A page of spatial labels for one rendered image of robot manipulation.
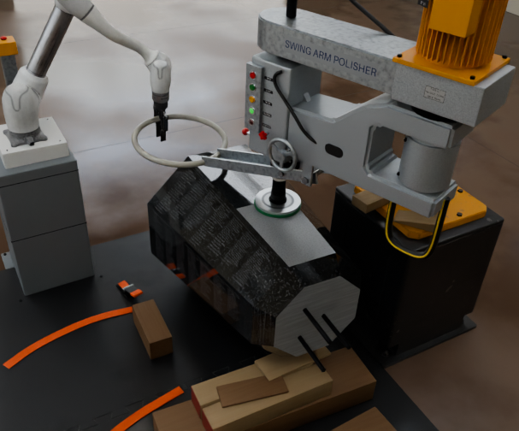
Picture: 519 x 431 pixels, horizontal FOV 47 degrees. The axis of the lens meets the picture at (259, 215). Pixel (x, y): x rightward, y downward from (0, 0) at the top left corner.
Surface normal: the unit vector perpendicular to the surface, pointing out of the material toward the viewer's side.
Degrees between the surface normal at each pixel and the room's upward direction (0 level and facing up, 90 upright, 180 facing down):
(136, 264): 0
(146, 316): 0
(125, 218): 0
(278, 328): 90
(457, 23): 90
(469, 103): 90
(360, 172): 90
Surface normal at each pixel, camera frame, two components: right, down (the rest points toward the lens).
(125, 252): 0.04, -0.81
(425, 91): -0.65, 0.42
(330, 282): 0.44, 0.54
